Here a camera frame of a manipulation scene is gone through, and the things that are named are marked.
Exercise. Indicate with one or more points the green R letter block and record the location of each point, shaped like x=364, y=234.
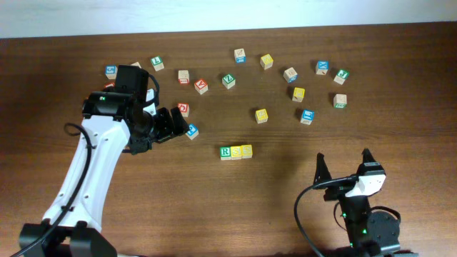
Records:
x=225, y=153

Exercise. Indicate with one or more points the green L letter block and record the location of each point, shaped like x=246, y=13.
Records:
x=157, y=63

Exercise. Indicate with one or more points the yellow block top right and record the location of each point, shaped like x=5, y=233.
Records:
x=266, y=61

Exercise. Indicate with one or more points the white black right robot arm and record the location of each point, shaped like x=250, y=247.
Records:
x=372, y=231

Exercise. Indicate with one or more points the blue side block right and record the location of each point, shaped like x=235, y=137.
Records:
x=290, y=75

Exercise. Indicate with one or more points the blue side wooden block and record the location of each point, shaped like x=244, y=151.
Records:
x=240, y=56

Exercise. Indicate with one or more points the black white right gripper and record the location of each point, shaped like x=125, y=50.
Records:
x=321, y=173

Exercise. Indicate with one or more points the yellow block middle right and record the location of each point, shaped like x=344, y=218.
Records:
x=298, y=94

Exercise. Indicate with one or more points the yellow E letter block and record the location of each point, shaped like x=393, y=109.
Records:
x=261, y=116

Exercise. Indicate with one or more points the blue X letter block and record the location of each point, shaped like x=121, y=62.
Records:
x=322, y=67

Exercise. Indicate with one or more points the plain wooden block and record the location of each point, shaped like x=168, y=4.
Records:
x=136, y=64

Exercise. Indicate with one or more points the red A block tilted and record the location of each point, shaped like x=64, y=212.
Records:
x=201, y=86

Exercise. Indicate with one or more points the green J letter block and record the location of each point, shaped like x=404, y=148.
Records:
x=341, y=76

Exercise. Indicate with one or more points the yellow S letter block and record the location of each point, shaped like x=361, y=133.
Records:
x=236, y=152

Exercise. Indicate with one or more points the green Z letter block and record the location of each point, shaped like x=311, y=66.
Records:
x=229, y=81

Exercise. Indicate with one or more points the blue E letter block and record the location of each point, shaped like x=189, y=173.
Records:
x=307, y=117

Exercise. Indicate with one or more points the red O letter block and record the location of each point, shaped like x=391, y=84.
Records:
x=184, y=109

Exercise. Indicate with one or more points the red I letter block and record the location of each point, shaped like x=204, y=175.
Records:
x=183, y=76

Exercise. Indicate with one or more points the green side wooden block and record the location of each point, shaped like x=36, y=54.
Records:
x=340, y=101

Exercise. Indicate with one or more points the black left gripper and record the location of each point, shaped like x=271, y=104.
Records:
x=168, y=130

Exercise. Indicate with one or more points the blue P letter block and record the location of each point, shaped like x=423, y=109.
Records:
x=193, y=132

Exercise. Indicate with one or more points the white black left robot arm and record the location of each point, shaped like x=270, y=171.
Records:
x=123, y=118

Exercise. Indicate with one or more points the blue S letter block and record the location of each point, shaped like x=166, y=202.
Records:
x=111, y=71

